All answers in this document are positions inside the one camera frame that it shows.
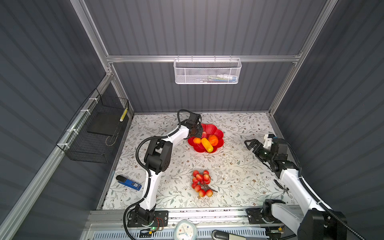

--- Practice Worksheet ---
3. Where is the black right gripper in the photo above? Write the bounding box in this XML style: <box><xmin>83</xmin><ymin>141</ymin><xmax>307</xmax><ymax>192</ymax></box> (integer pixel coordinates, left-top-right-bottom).
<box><xmin>245</xmin><ymin>139</ymin><xmax>275</xmax><ymax>164</ymax></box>

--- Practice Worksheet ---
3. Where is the small orange fake tangerine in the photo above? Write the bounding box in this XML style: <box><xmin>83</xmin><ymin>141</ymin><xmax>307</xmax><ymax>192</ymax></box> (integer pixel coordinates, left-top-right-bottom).
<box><xmin>193</xmin><ymin>138</ymin><xmax>201</xmax><ymax>145</ymax></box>

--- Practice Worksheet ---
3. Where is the large orange fake orange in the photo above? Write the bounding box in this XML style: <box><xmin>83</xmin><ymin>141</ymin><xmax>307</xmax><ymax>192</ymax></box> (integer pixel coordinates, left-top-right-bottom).
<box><xmin>208</xmin><ymin>135</ymin><xmax>219</xmax><ymax>147</ymax></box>

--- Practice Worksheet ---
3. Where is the red fake grape bunch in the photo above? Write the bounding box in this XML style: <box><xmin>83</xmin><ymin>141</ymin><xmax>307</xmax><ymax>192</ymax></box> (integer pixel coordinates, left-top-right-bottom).
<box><xmin>191</xmin><ymin>170</ymin><xmax>218</xmax><ymax>198</ymax></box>

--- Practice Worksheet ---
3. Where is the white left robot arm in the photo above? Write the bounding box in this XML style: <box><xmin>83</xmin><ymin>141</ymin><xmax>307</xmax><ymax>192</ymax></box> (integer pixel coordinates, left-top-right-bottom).
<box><xmin>123</xmin><ymin>109</ymin><xmax>203</xmax><ymax>226</ymax></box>

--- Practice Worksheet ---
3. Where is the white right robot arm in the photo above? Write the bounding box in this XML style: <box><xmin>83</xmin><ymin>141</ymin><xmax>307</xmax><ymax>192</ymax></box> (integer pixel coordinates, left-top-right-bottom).
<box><xmin>244</xmin><ymin>134</ymin><xmax>364</xmax><ymax>240</ymax></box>

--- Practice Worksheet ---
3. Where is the red flower-shaped fruit bowl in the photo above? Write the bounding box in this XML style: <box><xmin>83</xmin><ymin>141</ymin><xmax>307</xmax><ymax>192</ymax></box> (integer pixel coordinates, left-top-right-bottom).
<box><xmin>188</xmin><ymin>124</ymin><xmax>224</xmax><ymax>154</ymax></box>

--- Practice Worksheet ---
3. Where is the floral table mat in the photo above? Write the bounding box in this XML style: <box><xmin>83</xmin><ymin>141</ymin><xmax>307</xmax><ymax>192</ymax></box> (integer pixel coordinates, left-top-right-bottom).
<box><xmin>102</xmin><ymin>113</ymin><xmax>298</xmax><ymax>210</ymax></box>

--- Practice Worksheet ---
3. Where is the yellow marker in black basket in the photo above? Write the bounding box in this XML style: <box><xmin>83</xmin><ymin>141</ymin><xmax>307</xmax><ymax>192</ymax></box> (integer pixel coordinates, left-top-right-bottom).
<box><xmin>120</xmin><ymin>108</ymin><xmax>128</xmax><ymax>122</ymax></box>

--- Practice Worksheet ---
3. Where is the blue black handheld tool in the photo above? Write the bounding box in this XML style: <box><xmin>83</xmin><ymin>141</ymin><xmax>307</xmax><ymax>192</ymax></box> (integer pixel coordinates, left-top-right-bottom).
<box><xmin>116</xmin><ymin>175</ymin><xmax>142</xmax><ymax>191</ymax></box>

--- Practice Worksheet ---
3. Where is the white analog clock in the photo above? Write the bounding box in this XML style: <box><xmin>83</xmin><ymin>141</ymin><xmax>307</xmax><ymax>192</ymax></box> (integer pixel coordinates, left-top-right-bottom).
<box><xmin>174</xmin><ymin>220</ymin><xmax>198</xmax><ymax>240</ymax></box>

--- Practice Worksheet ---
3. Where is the white wire mesh basket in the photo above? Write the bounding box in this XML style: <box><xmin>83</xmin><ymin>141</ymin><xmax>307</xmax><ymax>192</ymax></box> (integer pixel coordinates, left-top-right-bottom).
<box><xmin>173</xmin><ymin>58</ymin><xmax>242</xmax><ymax>85</ymax></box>

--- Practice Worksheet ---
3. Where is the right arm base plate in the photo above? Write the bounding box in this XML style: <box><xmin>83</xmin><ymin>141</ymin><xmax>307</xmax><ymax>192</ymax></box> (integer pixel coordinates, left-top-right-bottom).
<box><xmin>246</xmin><ymin>208</ymin><xmax>282</xmax><ymax>224</ymax></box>

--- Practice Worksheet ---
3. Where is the grey handle object bottom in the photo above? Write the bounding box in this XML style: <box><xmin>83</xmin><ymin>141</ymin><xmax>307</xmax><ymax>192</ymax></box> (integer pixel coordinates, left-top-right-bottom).
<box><xmin>212</xmin><ymin>230</ymin><xmax>246</xmax><ymax>240</ymax></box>

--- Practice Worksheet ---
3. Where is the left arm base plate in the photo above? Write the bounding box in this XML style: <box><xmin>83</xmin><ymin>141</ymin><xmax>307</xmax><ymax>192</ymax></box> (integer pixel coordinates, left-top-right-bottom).
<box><xmin>126</xmin><ymin>210</ymin><xmax>169</xmax><ymax>228</ymax></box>

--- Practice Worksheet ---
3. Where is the black wire mesh basket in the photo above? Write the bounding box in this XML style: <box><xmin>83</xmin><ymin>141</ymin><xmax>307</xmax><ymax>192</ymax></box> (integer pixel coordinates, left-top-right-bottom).
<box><xmin>57</xmin><ymin>90</ymin><xmax>130</xmax><ymax>164</ymax></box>

